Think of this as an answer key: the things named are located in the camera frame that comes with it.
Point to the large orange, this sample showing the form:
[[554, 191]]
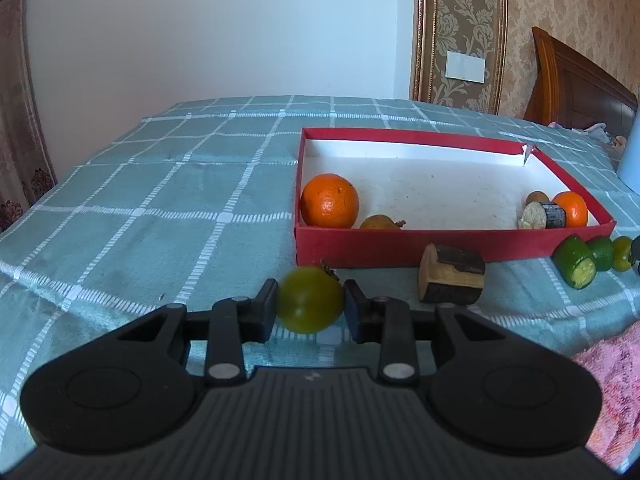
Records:
[[330, 201]]

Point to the small brown fruit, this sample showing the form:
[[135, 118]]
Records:
[[537, 197]]

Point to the small green lime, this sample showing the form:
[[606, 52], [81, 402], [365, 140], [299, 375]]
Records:
[[602, 252]]

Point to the white wall switch plate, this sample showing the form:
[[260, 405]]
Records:
[[465, 66]]

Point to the red cardboard box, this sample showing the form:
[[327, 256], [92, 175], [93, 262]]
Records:
[[440, 185]]

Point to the small wooden log piece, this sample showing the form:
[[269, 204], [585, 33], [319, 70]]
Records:
[[542, 216]]

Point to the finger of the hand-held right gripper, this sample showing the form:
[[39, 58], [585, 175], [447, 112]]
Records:
[[636, 255]]

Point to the patterned curtain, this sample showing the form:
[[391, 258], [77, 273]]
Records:
[[20, 110]]

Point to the gold framed wallpaper panel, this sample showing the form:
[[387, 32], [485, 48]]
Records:
[[460, 5]]

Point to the pale blue object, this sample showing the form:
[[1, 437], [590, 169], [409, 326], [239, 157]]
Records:
[[631, 155]]

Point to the large wooden block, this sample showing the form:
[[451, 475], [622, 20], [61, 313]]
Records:
[[450, 272]]

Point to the green cucumber piece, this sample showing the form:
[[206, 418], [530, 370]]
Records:
[[572, 260]]

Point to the pink cloth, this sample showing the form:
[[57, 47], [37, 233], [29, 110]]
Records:
[[595, 132]]

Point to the small green tomato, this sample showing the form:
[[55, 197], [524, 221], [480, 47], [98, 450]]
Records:
[[623, 255]]

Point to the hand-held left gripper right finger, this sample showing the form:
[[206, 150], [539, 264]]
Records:
[[356, 312]]

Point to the brown round fruit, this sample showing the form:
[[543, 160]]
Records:
[[380, 222]]

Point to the small orange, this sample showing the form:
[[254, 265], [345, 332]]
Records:
[[575, 210]]

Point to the pink towel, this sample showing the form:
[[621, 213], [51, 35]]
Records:
[[615, 395]]

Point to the wooden headboard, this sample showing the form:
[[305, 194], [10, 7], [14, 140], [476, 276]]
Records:
[[575, 87]]

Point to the large green tomato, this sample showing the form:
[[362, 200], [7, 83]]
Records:
[[310, 300]]

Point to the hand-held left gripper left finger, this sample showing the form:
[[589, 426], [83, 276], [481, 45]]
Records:
[[265, 312]]

